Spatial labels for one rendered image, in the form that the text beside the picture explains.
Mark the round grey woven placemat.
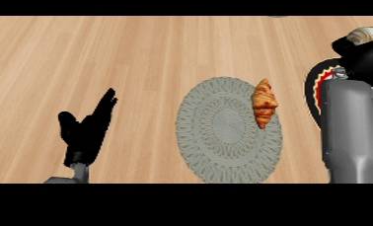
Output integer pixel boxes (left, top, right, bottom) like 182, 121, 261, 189
175, 76, 284, 185

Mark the black plate with red pattern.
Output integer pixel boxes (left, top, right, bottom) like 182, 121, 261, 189
303, 57, 343, 131

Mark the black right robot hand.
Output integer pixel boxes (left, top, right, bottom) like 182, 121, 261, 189
330, 36, 373, 87

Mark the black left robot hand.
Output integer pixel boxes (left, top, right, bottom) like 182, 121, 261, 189
57, 87, 119, 168

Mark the brown croissant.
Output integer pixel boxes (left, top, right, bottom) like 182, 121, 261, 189
249, 78, 280, 130

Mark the cupcake with white frosting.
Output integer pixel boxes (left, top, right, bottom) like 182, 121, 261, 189
345, 27, 373, 46

